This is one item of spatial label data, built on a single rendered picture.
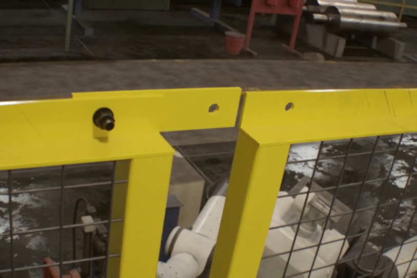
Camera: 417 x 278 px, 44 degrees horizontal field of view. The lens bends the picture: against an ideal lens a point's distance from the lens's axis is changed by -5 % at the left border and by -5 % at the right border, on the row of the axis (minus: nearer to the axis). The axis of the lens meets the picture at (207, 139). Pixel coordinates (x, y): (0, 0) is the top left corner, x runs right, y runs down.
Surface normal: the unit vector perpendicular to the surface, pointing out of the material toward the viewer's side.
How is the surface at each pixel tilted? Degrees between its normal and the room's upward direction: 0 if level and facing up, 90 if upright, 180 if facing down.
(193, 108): 90
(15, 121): 90
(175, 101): 90
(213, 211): 16
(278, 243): 53
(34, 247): 0
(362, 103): 90
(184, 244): 47
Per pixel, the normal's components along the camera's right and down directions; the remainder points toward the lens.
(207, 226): 0.11, -0.75
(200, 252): -0.11, -0.35
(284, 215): 0.32, -0.73
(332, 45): -0.87, 0.07
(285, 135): 0.16, -0.89
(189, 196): 0.46, 0.44
